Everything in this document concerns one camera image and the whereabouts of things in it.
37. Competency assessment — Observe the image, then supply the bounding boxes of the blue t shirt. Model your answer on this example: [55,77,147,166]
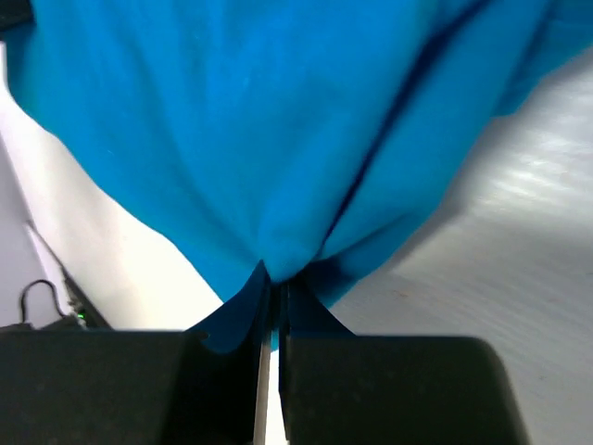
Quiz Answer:
[6,0,593,307]

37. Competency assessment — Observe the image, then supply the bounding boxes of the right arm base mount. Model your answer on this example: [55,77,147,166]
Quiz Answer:
[1,222,109,328]

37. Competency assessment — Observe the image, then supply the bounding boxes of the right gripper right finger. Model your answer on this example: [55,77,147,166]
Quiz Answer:
[279,281,528,445]

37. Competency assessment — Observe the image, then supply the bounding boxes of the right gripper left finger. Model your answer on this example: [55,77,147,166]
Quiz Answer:
[1,265,270,444]

